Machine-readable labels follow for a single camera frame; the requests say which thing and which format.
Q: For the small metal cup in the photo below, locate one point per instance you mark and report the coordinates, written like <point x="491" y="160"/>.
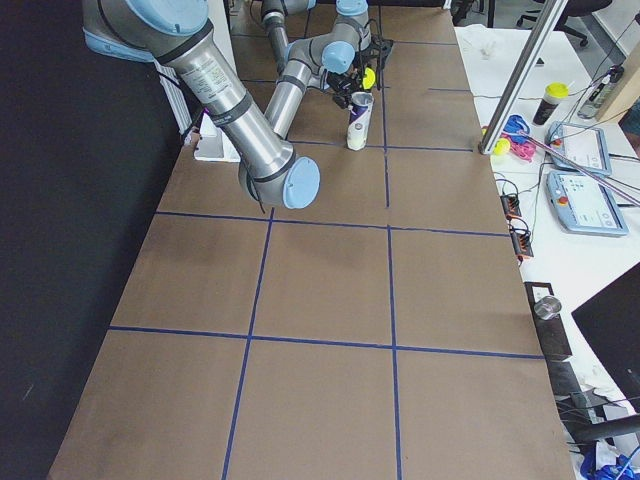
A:
<point x="547" y="307"/>

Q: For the aluminium frame post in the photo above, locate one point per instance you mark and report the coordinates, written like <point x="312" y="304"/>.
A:
<point x="548" y="18"/>

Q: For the dark bottle with yellow lid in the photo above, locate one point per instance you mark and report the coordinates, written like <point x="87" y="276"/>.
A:
<point x="555" y="93"/>

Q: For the clear tennis ball can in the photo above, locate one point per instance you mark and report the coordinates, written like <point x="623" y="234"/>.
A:
<point x="361" y="107"/>

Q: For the lower teach pendant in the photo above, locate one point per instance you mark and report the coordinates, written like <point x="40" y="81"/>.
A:
<point x="582" y="206"/>

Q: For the upper teach pendant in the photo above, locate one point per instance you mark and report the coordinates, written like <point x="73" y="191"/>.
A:
<point x="584" y="146"/>

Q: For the teach pendant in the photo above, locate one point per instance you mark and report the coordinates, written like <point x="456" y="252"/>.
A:
<point x="582" y="206"/>
<point x="584" y="146"/>

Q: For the black orange connector box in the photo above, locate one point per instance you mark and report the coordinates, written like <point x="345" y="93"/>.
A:
<point x="521" y="241"/>
<point x="511" y="206"/>

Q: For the black orange connector box far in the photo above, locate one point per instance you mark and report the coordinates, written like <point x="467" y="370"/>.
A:
<point x="511" y="206"/>

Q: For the pink and blue cloth pile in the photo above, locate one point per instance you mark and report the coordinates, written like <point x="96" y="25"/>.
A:
<point x="517" y="131"/>

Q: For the black orange connector box near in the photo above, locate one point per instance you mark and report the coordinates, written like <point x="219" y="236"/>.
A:
<point x="521" y="241"/>

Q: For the black monitor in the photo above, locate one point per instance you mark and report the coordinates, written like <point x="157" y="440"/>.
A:
<point x="609" y="322"/>

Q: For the yellow tennis ball on desk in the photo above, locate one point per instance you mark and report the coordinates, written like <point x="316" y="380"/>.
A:
<point x="502" y="147"/>

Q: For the yellow tennis ball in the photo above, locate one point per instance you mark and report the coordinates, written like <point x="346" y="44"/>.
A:
<point x="502" y="147"/>
<point x="368" y="79"/>

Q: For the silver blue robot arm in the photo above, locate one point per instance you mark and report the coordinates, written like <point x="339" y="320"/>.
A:
<point x="179" y="34"/>
<point x="318" y="57"/>

